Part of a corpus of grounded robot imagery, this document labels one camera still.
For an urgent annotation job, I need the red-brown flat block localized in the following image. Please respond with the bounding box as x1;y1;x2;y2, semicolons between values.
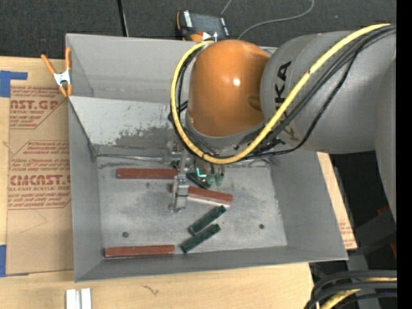
170;183;234;209
103;244;176;259
115;167;179;180

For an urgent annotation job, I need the dark green flat block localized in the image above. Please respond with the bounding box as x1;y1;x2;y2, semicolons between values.
180;223;222;254
187;205;227;236

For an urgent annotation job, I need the grey metal bin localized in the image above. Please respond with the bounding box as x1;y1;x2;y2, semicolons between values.
65;33;350;283

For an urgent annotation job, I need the brown cardboard board, red print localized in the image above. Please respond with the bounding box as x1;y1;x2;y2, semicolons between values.
0;55;359;277

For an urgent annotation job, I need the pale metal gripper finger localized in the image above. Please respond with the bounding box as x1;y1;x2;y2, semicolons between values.
178;173;190;212
169;175;180;214

